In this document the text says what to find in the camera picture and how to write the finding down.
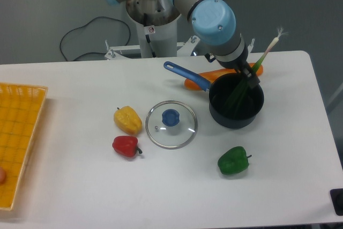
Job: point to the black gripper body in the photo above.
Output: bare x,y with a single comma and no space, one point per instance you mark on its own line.
238,62

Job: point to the green onion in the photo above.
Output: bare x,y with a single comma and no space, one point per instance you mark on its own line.
235,99

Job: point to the orange carrot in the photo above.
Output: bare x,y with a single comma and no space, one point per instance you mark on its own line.
210,75

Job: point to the green bell pepper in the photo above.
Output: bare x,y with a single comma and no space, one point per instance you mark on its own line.
233,161

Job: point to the glass lid with blue knob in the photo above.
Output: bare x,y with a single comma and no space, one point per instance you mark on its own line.
171,124

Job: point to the yellow bell pepper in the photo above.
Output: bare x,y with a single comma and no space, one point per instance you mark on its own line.
128,120

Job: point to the red bell pepper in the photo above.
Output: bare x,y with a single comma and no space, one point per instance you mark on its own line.
126,146

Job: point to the black device at table edge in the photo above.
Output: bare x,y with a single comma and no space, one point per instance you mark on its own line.
336,197

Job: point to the yellow woven basket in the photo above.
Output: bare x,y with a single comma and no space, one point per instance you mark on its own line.
21,107

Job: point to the dark pot with blue handle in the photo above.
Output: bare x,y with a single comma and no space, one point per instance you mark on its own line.
219,91

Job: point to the white metal robot base frame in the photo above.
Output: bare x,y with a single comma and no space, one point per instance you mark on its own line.
184,49

